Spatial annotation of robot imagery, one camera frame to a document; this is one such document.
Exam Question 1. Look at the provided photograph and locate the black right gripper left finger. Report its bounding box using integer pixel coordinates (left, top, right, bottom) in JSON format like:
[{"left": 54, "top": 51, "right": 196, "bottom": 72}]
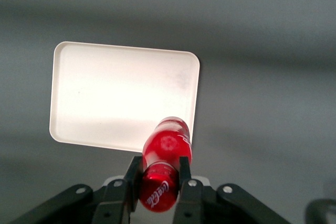
[{"left": 93, "top": 155, "right": 145, "bottom": 224}]

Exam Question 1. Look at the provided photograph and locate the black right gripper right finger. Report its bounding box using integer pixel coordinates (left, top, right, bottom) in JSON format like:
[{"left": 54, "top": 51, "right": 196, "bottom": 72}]
[{"left": 173, "top": 156, "right": 204, "bottom": 224}]

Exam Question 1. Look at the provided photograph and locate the red coke bottle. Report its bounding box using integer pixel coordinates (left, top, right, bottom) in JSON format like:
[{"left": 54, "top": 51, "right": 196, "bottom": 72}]
[{"left": 138, "top": 116, "right": 194, "bottom": 213}]

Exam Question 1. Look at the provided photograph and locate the cream plastic tray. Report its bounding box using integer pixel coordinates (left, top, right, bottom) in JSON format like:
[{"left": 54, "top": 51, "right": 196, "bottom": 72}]
[{"left": 49, "top": 41, "right": 201, "bottom": 154}]

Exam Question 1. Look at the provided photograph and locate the black wrist camera mount bracket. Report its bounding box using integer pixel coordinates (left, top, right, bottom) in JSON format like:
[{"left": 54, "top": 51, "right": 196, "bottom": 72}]
[{"left": 0, "top": 183, "right": 289, "bottom": 224}]

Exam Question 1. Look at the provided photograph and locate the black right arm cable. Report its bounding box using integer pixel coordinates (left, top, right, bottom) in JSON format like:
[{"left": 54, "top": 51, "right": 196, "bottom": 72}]
[{"left": 305, "top": 198, "right": 336, "bottom": 224}]

